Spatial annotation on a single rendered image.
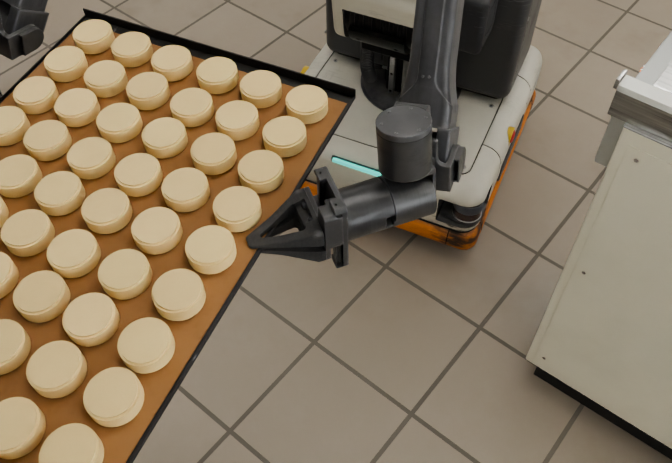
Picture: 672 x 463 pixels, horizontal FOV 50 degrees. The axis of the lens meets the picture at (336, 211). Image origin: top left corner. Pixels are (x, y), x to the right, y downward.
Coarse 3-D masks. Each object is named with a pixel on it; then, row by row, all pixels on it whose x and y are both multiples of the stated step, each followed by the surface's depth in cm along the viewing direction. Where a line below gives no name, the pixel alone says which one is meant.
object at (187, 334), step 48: (240, 96) 88; (240, 144) 84; (288, 192) 79; (0, 240) 76; (96, 240) 76; (240, 240) 75; (96, 288) 72; (48, 336) 69; (192, 336) 69; (0, 384) 66; (144, 384) 66; (48, 432) 64; (96, 432) 64
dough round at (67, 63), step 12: (60, 48) 91; (72, 48) 91; (48, 60) 90; (60, 60) 90; (72, 60) 90; (84, 60) 90; (48, 72) 90; (60, 72) 89; (72, 72) 89; (84, 72) 91
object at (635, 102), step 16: (624, 80) 109; (624, 96) 109; (640, 96) 107; (656, 96) 106; (608, 112) 112; (624, 112) 111; (640, 112) 109; (656, 112) 107; (640, 128) 111; (656, 128) 109
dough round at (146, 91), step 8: (144, 72) 88; (152, 72) 88; (136, 80) 87; (144, 80) 87; (152, 80) 87; (160, 80) 87; (128, 88) 87; (136, 88) 87; (144, 88) 87; (152, 88) 87; (160, 88) 86; (168, 88) 88; (128, 96) 87; (136, 96) 86; (144, 96) 86; (152, 96) 86; (160, 96) 86; (168, 96) 88; (136, 104) 86; (144, 104) 86; (152, 104) 86; (160, 104) 87
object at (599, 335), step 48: (624, 144) 113; (624, 192) 119; (576, 240) 134; (624, 240) 126; (576, 288) 142; (624, 288) 133; (576, 336) 151; (624, 336) 142; (576, 384) 163; (624, 384) 151
